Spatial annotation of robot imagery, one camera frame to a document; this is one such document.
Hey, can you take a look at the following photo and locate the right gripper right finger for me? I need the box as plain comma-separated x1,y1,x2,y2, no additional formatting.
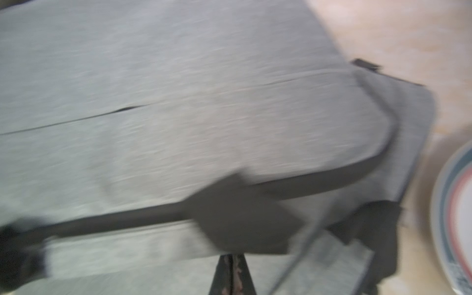
232,254,256,295

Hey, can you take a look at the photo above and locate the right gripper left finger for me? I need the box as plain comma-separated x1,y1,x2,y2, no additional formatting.
209,254,232,295

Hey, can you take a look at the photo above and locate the white plate green red rim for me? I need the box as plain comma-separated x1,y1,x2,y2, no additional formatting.
430,142,472,295

